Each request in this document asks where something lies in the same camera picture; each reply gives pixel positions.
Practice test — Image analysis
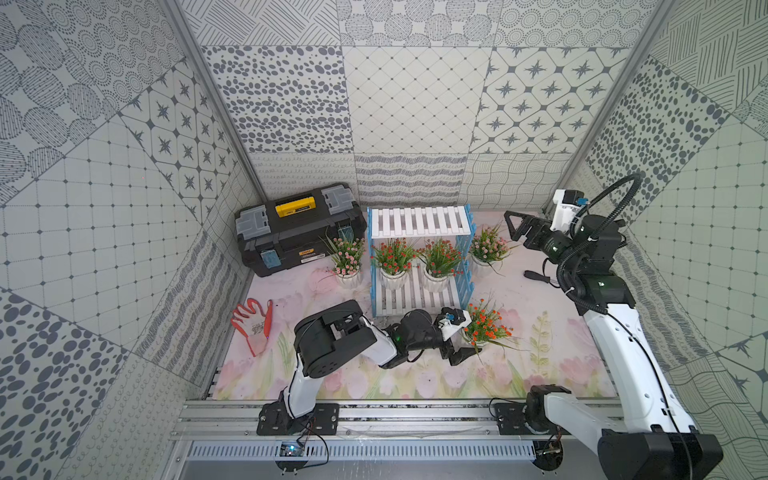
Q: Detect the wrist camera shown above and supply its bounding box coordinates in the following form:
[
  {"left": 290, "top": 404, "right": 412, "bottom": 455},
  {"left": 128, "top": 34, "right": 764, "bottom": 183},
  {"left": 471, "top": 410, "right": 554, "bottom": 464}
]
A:
[
  {"left": 550, "top": 189, "right": 589, "bottom": 235},
  {"left": 436, "top": 307, "right": 472, "bottom": 341}
]

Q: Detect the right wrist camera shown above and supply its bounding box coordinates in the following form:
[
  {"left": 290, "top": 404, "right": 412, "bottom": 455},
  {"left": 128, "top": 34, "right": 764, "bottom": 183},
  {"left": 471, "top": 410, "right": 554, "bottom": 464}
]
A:
[{"left": 550, "top": 189, "right": 589, "bottom": 235}]

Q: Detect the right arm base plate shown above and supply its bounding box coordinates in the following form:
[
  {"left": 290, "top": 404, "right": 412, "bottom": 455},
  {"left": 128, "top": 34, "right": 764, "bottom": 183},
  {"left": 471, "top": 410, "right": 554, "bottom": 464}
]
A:
[{"left": 488, "top": 399, "right": 569, "bottom": 435}]

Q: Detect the red white work glove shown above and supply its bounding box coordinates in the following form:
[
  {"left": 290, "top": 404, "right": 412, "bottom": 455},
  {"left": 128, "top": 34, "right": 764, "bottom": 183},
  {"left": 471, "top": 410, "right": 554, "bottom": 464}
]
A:
[{"left": 230, "top": 298, "right": 274, "bottom": 357}]

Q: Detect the black handled screwdriver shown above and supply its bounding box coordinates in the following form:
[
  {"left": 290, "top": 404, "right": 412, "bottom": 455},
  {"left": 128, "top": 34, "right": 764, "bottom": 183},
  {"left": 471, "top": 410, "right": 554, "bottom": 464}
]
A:
[{"left": 523, "top": 270, "right": 559, "bottom": 288}]

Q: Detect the pink flower pot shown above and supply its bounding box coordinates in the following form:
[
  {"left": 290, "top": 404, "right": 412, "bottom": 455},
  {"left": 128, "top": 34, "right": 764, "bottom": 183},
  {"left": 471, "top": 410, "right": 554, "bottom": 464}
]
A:
[
  {"left": 324, "top": 237, "right": 365, "bottom": 289},
  {"left": 469, "top": 225, "right": 516, "bottom": 278}
]

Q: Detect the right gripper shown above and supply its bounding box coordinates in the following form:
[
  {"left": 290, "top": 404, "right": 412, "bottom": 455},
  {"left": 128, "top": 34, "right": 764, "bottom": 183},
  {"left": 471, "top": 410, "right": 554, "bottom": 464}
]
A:
[{"left": 506, "top": 210, "right": 585, "bottom": 275}]

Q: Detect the pink flower pot right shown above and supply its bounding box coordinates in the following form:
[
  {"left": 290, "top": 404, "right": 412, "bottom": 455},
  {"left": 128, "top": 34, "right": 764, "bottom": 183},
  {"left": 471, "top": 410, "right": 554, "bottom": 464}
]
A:
[{"left": 469, "top": 225, "right": 516, "bottom": 278}]

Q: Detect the aluminium mounting rail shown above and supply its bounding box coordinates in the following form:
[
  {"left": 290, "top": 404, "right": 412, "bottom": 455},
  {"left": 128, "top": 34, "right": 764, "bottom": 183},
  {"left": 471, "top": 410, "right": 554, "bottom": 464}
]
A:
[{"left": 170, "top": 398, "right": 664, "bottom": 443}]

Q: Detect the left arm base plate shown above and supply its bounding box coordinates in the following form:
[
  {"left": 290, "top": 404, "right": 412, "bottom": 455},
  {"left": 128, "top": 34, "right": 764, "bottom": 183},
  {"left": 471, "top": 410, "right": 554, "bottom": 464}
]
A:
[{"left": 257, "top": 401, "right": 340, "bottom": 436}]

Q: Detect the black plastic toolbox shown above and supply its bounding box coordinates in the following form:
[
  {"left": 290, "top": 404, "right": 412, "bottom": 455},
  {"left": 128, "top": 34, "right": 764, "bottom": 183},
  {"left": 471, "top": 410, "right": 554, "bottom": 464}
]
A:
[{"left": 235, "top": 183, "right": 367, "bottom": 278}]

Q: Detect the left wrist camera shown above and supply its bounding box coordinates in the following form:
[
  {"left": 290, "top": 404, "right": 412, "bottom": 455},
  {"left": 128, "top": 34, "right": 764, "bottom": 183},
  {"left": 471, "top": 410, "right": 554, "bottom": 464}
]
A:
[{"left": 436, "top": 307, "right": 472, "bottom": 341}]

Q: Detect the pink flower pot left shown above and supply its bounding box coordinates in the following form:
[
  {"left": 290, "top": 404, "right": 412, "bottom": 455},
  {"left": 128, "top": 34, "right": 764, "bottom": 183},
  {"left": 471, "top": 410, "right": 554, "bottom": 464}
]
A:
[{"left": 324, "top": 237, "right": 365, "bottom": 289}]

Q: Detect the orange flower pot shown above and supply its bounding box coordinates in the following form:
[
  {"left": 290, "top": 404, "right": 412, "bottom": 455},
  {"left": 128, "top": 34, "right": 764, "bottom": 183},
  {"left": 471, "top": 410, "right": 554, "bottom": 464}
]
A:
[{"left": 461, "top": 299, "right": 519, "bottom": 354}]

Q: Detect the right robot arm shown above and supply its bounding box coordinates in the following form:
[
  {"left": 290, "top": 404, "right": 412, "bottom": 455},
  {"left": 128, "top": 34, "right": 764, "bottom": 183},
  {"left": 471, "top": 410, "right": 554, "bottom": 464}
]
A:
[{"left": 504, "top": 210, "right": 724, "bottom": 479}]

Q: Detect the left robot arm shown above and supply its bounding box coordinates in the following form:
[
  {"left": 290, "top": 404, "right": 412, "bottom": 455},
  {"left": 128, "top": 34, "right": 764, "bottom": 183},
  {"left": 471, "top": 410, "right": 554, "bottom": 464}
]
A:
[{"left": 279, "top": 300, "right": 482, "bottom": 421}]

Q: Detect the white blue two-tier rack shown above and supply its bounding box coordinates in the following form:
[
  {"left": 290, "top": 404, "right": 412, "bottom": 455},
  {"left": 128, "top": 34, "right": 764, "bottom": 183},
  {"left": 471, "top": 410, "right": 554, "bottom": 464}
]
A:
[{"left": 367, "top": 205, "right": 476, "bottom": 317}]

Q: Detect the red flower pot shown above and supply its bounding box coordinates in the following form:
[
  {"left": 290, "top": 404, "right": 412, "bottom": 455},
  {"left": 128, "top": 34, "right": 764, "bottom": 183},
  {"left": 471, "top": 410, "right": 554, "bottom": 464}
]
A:
[
  {"left": 372, "top": 238, "right": 417, "bottom": 290},
  {"left": 418, "top": 239, "right": 464, "bottom": 293}
]

